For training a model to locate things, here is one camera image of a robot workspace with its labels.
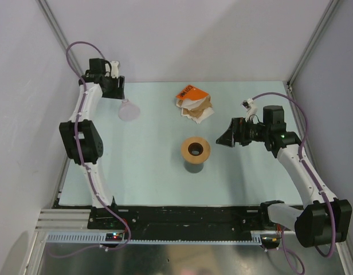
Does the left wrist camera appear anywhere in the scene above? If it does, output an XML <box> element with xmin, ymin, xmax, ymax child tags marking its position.
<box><xmin>110</xmin><ymin>61</ymin><xmax>120</xmax><ymax>78</ymax></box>

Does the glass carafe with coffee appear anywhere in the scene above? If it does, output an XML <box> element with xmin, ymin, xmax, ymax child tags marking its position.
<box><xmin>184</xmin><ymin>162</ymin><xmax>204</xmax><ymax>174</ymax></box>

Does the orange coffee filter package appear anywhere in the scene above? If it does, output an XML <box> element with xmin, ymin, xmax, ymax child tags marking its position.
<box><xmin>176</xmin><ymin>84</ymin><xmax>209</xmax><ymax>101</ymax></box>

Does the aluminium frame post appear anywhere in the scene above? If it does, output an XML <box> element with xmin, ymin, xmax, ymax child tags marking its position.
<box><xmin>285</xmin><ymin>0</ymin><xmax>342</xmax><ymax>92</ymax></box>
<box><xmin>36</xmin><ymin>0</ymin><xmax>84</xmax><ymax>85</ymax></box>

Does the stack of paper filters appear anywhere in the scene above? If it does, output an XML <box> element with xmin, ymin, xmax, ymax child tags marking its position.
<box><xmin>176</xmin><ymin>96</ymin><xmax>214</xmax><ymax>124</ymax></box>

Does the right aluminium frame post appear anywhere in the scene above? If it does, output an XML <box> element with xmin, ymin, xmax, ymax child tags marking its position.
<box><xmin>285</xmin><ymin>0</ymin><xmax>342</xmax><ymax>92</ymax></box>

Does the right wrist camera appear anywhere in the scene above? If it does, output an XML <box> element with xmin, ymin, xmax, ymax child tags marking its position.
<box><xmin>241</xmin><ymin>98</ymin><xmax>257</xmax><ymax>121</ymax></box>

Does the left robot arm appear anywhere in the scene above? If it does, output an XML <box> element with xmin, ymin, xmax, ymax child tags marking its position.
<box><xmin>59</xmin><ymin>58</ymin><xmax>125</xmax><ymax>209</ymax></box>

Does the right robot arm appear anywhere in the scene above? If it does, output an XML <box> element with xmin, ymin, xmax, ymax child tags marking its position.
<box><xmin>216</xmin><ymin>100</ymin><xmax>352</xmax><ymax>248</ymax></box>

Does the left aluminium frame post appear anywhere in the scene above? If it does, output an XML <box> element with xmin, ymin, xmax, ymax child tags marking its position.
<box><xmin>36</xmin><ymin>0</ymin><xmax>84</xmax><ymax>85</ymax></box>

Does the pink glass dripper cone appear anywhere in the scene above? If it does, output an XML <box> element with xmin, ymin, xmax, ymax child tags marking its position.
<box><xmin>118</xmin><ymin>99</ymin><xmax>140</xmax><ymax>122</ymax></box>

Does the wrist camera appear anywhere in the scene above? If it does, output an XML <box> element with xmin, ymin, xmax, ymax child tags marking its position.
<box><xmin>241</xmin><ymin>98</ymin><xmax>257</xmax><ymax>121</ymax></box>
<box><xmin>110</xmin><ymin>61</ymin><xmax>120</xmax><ymax>78</ymax></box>

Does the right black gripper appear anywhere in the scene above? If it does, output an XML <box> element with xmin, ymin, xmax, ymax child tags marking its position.
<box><xmin>216</xmin><ymin>117</ymin><xmax>270</xmax><ymax>147</ymax></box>

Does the aluminium extrusion rail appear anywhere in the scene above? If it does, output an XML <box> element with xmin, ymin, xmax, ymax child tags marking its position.
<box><xmin>35</xmin><ymin>208</ymin><xmax>93</xmax><ymax>230</ymax></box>

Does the grey slotted cable duct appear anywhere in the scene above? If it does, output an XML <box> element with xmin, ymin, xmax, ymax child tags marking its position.
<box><xmin>44</xmin><ymin>231</ymin><xmax>265</xmax><ymax>246</ymax></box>

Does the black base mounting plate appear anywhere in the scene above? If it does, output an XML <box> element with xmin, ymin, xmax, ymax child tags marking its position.
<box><xmin>52</xmin><ymin>197</ymin><xmax>283</xmax><ymax>241</ymax></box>

